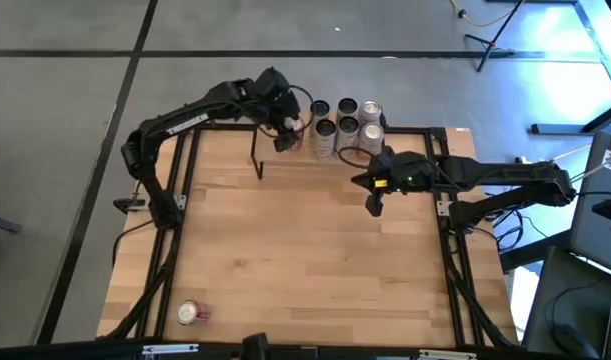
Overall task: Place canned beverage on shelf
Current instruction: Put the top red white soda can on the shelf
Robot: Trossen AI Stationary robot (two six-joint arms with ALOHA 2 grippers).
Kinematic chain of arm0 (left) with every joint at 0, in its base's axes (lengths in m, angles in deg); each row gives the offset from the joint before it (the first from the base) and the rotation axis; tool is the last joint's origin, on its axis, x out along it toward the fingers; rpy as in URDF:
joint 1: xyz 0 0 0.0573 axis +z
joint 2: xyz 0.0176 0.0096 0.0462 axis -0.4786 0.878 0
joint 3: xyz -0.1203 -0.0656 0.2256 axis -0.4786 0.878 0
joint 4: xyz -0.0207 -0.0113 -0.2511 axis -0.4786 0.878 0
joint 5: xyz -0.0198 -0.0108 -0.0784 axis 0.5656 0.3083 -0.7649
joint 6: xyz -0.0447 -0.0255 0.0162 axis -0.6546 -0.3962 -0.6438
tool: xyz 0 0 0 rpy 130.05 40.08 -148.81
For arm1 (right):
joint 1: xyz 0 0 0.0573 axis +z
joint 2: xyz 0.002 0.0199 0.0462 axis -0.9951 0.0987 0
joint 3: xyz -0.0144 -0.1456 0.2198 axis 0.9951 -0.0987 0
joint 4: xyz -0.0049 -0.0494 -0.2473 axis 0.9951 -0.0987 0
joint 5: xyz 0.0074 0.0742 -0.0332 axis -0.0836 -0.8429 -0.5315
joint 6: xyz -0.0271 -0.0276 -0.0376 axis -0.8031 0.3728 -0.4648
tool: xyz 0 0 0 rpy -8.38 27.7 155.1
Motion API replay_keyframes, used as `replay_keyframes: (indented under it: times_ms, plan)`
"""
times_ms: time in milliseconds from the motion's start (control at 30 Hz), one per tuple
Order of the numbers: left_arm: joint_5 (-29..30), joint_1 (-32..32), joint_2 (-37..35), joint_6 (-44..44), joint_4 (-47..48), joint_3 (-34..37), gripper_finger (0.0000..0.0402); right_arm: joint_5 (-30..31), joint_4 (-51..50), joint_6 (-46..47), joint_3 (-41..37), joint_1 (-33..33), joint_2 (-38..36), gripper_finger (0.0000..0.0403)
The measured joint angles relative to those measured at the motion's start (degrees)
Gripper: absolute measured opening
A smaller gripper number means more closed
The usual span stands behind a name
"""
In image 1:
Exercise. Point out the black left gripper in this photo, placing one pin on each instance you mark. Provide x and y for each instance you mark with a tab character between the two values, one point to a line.
277	97

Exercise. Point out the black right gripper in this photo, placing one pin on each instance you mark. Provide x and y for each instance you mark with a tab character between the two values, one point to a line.
405	172

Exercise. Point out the white Celsius can red band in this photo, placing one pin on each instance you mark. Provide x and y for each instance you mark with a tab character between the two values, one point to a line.
298	140

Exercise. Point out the Celsius Tropical Vibe can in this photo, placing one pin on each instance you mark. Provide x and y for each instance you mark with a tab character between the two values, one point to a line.
325	131

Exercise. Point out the silver-top beverage can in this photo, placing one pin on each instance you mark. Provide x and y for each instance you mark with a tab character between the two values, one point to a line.
372	136

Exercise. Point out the Celsius Peach Vibe can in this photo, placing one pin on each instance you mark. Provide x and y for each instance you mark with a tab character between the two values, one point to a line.
348	129

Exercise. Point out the pink Spindrift lemonade can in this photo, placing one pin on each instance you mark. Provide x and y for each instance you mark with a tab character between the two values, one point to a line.
370	110

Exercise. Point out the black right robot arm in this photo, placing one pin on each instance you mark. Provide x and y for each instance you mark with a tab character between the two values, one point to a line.
510	175

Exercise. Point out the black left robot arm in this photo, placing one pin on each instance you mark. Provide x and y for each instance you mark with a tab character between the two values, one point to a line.
150	135

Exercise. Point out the red beverage can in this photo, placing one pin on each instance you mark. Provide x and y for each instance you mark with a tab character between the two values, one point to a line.
191	312

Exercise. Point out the black clamp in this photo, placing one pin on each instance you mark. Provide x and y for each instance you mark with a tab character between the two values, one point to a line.
130	204

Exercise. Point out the black tripod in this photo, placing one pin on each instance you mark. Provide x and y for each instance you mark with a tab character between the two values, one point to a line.
490	45

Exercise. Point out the black floor bar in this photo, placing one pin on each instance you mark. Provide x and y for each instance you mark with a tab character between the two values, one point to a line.
575	122

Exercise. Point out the dark grey desk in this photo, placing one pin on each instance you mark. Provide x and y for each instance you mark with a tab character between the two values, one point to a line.
565	300

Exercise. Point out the black computer mouse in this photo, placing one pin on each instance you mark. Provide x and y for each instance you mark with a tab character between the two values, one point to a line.
572	341

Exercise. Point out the black aluminium table frame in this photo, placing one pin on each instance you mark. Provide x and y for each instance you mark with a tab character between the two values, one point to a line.
225	128

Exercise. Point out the silver metal bracket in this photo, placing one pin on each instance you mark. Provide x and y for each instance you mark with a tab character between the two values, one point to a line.
447	354
170	348

